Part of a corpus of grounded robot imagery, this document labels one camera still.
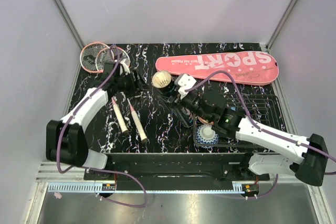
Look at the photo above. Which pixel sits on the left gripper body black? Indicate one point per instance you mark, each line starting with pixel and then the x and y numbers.
pixel 127 84

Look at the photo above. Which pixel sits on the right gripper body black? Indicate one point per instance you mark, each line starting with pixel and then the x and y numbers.
pixel 191 101

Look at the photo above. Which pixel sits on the white feather shuttlecock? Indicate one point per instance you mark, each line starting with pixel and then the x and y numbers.
pixel 161 79

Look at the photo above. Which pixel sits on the black shuttlecock tube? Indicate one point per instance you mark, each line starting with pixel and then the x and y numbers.
pixel 187 121

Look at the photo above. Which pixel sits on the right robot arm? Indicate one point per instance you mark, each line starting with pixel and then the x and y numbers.
pixel 299 156

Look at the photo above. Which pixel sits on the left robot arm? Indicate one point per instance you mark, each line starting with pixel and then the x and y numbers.
pixel 65 139

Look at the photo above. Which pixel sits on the pink badminton racket left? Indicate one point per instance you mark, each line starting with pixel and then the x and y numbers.
pixel 92 59

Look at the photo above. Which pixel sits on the red patterned bowl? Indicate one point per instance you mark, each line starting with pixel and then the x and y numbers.
pixel 205 121

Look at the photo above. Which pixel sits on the blue patterned bowl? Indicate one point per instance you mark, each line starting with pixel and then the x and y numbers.
pixel 206 136

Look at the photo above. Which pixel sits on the pink sport racket bag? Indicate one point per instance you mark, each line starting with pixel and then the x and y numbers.
pixel 254 68

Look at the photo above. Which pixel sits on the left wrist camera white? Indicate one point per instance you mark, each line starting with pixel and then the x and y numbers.
pixel 123 67

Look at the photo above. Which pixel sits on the black wire dish rack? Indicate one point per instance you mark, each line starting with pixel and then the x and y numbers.
pixel 263 108

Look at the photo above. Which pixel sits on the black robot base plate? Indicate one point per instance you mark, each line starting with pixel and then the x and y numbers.
pixel 219 166

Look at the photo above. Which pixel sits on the aluminium post left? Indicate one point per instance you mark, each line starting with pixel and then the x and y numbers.
pixel 70 25

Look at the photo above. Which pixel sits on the aluminium post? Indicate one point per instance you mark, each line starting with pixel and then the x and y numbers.
pixel 289 9
pixel 70 25

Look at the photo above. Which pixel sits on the aluminium frame rail front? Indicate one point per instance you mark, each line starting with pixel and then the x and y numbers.
pixel 89 181

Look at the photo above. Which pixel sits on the aluminium post right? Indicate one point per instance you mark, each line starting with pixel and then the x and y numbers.
pixel 289 9

